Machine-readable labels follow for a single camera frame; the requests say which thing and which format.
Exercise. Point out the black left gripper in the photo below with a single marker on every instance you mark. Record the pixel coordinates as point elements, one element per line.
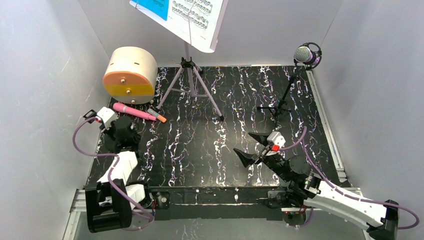
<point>117,129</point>

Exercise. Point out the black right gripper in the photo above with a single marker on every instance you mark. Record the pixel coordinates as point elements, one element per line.
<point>263,155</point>

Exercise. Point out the pink microphone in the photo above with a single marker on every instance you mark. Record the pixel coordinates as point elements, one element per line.
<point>122,108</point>

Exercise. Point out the black tripod microphone stand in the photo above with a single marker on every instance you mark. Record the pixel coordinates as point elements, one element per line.
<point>276,111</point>

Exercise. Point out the black round-base desktop mic stand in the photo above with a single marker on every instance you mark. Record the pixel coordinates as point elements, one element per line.
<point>92,116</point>

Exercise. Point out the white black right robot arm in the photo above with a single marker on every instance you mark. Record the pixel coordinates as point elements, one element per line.
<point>308,189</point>

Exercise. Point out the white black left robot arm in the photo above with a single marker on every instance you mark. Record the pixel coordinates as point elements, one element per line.
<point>112,201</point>

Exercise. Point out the beige orange drawer cabinet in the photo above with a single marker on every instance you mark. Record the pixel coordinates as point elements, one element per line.
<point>131,75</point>

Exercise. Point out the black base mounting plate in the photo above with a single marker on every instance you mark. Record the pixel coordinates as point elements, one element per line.
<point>225,202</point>

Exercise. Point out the purple tripod music stand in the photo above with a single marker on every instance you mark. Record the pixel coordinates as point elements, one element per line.
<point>194,77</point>

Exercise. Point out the white sheet music book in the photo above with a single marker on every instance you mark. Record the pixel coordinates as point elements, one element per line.
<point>197,22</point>

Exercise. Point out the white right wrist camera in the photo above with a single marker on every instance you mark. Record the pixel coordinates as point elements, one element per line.
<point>276,141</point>

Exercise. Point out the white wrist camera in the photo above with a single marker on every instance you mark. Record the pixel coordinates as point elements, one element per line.
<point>276,141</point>
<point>106,116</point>

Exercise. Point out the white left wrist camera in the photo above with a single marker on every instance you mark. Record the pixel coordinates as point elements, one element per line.
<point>106,116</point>

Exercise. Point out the aluminium frame rail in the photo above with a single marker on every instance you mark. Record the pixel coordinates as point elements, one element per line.
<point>337,161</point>

